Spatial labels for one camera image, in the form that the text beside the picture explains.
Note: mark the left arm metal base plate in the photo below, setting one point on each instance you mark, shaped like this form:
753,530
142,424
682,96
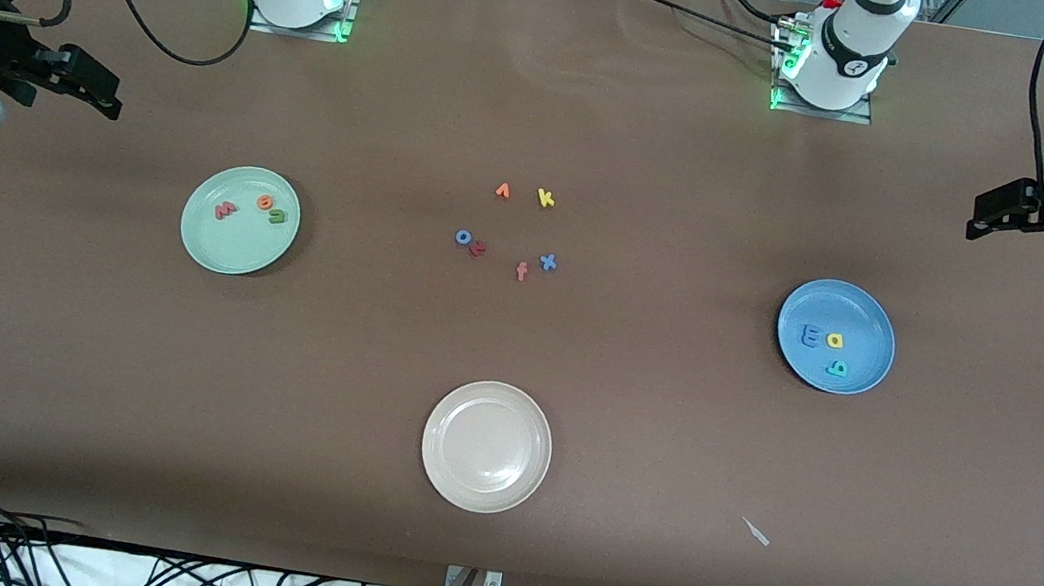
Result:
823,112

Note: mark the dark red letter N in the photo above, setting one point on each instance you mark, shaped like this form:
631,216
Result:
478,249

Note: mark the yellow letter k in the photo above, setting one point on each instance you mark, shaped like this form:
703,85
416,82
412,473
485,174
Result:
545,198

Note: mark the blue letter O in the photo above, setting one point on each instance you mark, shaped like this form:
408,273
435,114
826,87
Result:
459,236

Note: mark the orange letter v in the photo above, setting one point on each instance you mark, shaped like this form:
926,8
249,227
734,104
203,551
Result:
502,193

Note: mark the brown table cover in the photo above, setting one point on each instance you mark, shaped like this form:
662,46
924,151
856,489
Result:
547,105

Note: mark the blue letter x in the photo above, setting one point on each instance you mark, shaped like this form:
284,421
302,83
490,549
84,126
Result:
548,262

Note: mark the green letter U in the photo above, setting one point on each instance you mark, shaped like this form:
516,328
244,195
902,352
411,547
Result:
276,220

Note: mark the yellow letter d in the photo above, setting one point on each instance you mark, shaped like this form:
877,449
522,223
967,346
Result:
830,342

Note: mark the pink letter f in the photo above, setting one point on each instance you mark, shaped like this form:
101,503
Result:
522,272

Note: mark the blue letter E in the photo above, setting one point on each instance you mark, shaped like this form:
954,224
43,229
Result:
807,336

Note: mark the green plate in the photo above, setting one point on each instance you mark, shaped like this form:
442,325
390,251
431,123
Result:
231,245

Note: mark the pink letter W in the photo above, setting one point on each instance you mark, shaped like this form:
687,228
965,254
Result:
225,212

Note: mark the beige plate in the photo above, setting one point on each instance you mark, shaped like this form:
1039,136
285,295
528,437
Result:
487,447

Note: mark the white paper scrap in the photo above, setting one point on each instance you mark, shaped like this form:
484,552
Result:
756,533

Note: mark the orange letter G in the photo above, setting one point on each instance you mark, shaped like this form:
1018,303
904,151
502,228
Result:
265,203

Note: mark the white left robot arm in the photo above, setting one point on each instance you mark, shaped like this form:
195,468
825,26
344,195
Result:
846,53

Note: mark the teal letter P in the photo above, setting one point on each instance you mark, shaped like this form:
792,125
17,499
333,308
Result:
840,371

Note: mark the blue plate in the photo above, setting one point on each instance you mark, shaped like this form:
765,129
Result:
866,323

